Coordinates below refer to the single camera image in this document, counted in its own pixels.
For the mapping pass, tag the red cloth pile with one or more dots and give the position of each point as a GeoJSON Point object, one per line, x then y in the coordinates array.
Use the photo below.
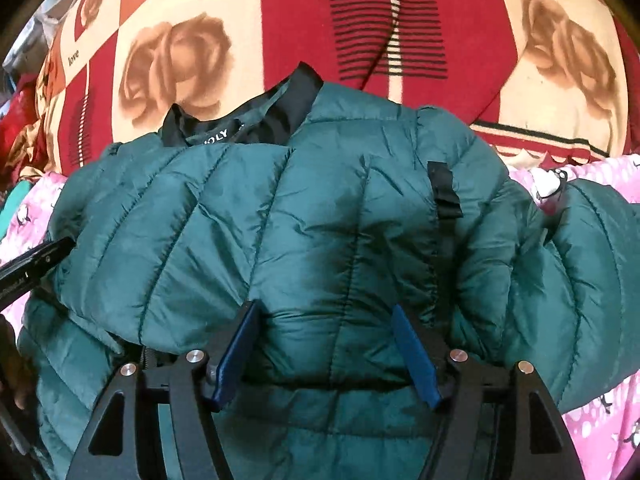
{"type": "Point", "coordinates": [15, 125]}

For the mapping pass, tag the red floral printed blanket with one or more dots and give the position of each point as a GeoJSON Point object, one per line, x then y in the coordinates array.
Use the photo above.
{"type": "Point", "coordinates": [300, 10]}

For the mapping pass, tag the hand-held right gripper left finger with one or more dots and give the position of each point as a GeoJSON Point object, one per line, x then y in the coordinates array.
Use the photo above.
{"type": "Point", "coordinates": [234, 355]}

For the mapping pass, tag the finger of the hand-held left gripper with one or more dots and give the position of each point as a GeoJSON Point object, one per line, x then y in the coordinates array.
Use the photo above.
{"type": "Point", "coordinates": [35, 265]}

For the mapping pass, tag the pink penguin printed blanket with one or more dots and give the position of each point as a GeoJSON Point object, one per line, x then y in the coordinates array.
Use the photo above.
{"type": "Point", "coordinates": [600, 435]}

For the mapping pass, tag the teal cloth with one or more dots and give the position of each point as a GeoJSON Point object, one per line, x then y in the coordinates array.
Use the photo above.
{"type": "Point", "coordinates": [12, 205]}

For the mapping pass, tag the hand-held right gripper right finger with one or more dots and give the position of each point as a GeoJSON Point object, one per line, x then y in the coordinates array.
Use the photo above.
{"type": "Point", "coordinates": [414, 355]}

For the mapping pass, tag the green puffer jacket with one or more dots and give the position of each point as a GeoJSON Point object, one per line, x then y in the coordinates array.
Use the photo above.
{"type": "Point", "coordinates": [300, 210]}

